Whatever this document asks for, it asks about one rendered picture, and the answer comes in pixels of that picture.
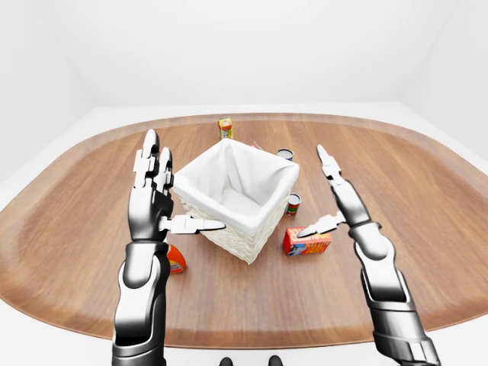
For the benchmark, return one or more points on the blue labelled tin can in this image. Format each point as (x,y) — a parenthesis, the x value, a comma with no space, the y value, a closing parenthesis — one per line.
(285,154)

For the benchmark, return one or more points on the white lined wicker basket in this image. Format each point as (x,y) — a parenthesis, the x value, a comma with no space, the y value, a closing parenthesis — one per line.
(238,198)

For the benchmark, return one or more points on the red printed food box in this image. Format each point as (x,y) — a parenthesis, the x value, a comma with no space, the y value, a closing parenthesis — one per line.
(307,246)

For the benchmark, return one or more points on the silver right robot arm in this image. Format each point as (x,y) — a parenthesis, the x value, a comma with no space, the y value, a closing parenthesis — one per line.
(389,289)

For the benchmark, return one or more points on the orange juice carton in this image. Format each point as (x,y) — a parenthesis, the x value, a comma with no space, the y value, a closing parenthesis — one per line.
(225,128)

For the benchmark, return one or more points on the red labelled tin can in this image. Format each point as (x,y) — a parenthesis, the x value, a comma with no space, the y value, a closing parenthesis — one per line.
(293,204)

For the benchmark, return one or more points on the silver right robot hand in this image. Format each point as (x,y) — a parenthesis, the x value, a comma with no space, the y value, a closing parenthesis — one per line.
(352,206)

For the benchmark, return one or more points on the orange and white box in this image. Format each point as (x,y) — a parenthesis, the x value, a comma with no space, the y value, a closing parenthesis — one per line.
(177,261)

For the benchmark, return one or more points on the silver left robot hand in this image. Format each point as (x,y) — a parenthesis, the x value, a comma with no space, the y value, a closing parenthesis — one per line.
(143,213)

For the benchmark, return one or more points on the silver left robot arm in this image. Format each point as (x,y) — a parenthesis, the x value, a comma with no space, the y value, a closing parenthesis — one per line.
(139,301)

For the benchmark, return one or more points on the dark rounded shape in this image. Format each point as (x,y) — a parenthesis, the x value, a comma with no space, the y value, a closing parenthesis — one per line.
(226,361)
(275,360)

